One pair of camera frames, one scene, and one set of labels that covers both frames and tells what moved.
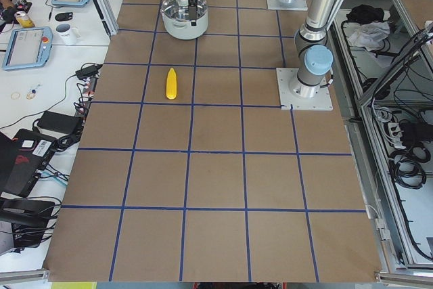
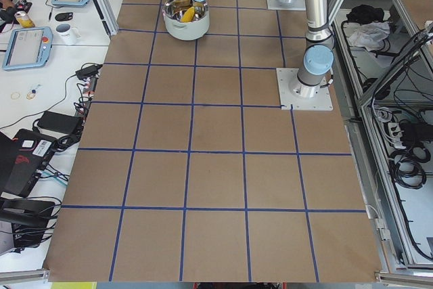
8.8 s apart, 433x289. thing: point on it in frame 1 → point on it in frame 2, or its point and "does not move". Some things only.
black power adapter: x=88 y=72 does not move
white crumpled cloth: x=369 y=35 does not move
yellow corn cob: x=171 y=90 → x=188 y=15
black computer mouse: x=64 y=16 does not move
